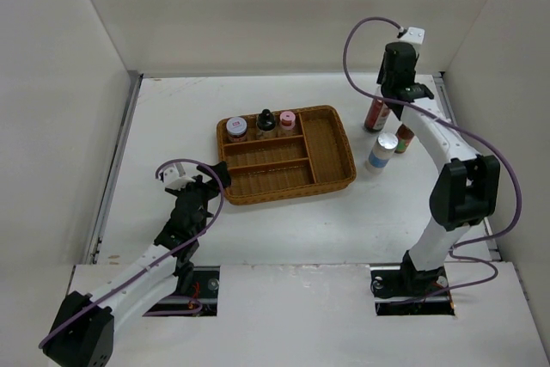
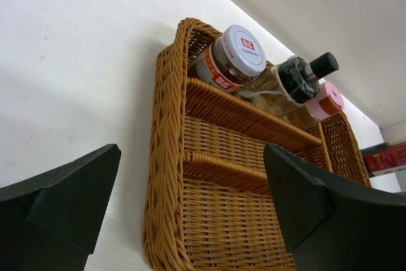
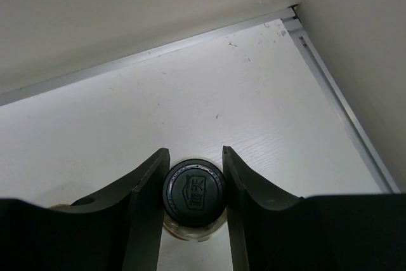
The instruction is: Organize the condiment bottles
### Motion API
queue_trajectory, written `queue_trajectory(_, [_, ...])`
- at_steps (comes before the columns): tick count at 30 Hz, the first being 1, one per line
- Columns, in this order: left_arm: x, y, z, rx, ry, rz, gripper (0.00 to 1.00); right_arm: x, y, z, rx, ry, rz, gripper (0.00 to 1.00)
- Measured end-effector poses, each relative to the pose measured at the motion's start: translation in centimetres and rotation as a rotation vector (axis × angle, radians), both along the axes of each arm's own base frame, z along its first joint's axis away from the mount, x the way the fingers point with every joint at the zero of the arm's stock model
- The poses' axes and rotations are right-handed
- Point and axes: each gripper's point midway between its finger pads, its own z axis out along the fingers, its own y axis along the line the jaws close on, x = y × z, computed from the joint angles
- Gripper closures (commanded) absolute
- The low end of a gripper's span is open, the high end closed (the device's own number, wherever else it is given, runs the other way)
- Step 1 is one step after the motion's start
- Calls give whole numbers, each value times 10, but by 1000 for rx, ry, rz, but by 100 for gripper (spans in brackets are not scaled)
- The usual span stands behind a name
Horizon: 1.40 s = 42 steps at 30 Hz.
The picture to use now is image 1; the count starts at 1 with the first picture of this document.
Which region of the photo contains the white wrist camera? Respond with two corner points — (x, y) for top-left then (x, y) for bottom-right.
(397, 27), (425, 47)
(158, 162), (194, 191)

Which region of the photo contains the white canister silver lid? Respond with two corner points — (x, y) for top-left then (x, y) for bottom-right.
(366, 132), (399, 174)

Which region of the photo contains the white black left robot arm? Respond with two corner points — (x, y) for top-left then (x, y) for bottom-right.
(39, 158), (231, 366)

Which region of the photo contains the brown wicker divided tray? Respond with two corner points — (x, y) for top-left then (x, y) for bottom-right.
(216, 105), (357, 205)

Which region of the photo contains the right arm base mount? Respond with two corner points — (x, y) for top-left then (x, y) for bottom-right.
(370, 266), (455, 316)

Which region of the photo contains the pink lid spice jar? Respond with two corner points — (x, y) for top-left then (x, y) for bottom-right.
(278, 111), (296, 138)

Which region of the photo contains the dark soy sauce bottle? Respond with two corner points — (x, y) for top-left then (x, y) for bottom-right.
(364, 87), (391, 133)

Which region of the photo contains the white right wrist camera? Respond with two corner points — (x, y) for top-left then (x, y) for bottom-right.
(397, 27), (425, 47)

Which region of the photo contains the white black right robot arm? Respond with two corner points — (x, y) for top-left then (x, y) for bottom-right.
(377, 41), (500, 295)

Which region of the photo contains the yellow cap red sauce bottle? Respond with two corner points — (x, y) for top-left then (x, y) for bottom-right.
(395, 124), (415, 154)

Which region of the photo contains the white red lid jar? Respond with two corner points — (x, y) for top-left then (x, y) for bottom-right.
(226, 117), (248, 143)

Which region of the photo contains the black cap pepper jar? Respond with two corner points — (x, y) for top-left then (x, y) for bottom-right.
(256, 108), (277, 139)

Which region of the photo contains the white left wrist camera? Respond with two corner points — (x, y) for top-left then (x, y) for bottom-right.
(158, 162), (194, 191)

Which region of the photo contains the aluminium table edge rail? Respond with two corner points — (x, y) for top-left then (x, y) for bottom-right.
(81, 70), (144, 265)

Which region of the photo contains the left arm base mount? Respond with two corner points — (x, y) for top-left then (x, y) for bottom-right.
(144, 266), (221, 317)

